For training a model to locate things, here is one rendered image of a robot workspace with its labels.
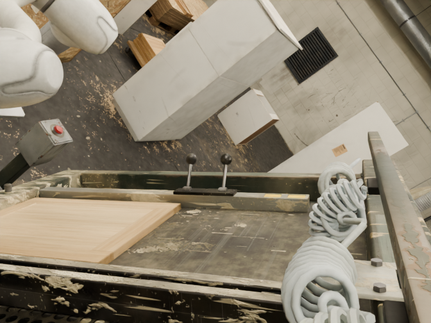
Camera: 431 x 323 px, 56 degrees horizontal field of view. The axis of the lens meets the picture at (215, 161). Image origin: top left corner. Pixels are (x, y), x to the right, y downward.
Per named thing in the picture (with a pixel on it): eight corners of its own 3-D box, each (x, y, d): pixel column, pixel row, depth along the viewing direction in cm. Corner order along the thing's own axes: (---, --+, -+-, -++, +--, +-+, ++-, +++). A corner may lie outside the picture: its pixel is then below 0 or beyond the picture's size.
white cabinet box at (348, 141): (247, 188, 574) (378, 104, 498) (269, 224, 564) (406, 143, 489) (232, 195, 518) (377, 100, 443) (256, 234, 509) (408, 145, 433)
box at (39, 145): (34, 141, 180) (58, 117, 173) (49, 163, 179) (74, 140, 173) (13, 145, 168) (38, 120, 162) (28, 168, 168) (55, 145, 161)
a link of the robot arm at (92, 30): (15, 33, 170) (59, 68, 181) (-10, 61, 165) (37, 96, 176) (79, -37, 110) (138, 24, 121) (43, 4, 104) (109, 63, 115)
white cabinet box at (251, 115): (227, 116, 689) (261, 91, 662) (245, 144, 679) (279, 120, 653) (217, 115, 647) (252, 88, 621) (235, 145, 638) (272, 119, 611)
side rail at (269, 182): (92, 195, 175) (89, 170, 173) (361, 204, 139) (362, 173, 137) (83, 198, 169) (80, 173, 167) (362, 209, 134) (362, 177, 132)
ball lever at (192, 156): (183, 194, 131) (188, 155, 135) (194, 195, 130) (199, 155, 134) (179, 191, 128) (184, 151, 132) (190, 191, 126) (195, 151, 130)
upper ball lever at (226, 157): (218, 195, 127) (222, 155, 131) (229, 195, 126) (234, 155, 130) (215, 192, 124) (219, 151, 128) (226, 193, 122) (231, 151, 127)
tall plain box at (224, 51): (154, 102, 487) (271, 3, 422) (178, 143, 477) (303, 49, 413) (105, 95, 405) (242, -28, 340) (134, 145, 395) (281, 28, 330)
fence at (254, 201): (49, 197, 151) (48, 186, 150) (309, 207, 120) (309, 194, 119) (40, 200, 146) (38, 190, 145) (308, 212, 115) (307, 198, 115)
